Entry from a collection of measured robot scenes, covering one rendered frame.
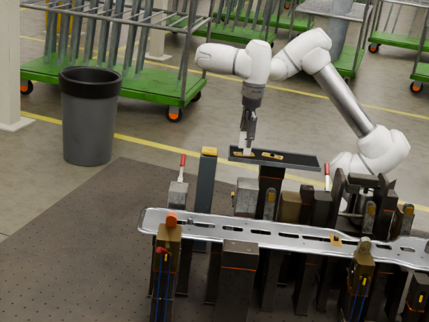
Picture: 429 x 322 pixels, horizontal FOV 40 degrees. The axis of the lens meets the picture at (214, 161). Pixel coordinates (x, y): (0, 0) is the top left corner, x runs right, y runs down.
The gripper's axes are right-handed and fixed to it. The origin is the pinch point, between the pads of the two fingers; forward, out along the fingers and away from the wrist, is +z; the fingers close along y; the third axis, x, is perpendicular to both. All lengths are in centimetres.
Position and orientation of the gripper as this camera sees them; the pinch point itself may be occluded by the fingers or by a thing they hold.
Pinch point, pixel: (245, 144)
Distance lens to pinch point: 237.1
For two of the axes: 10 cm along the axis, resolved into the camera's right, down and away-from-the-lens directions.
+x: 9.7, 0.3, 2.3
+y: 2.0, 4.0, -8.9
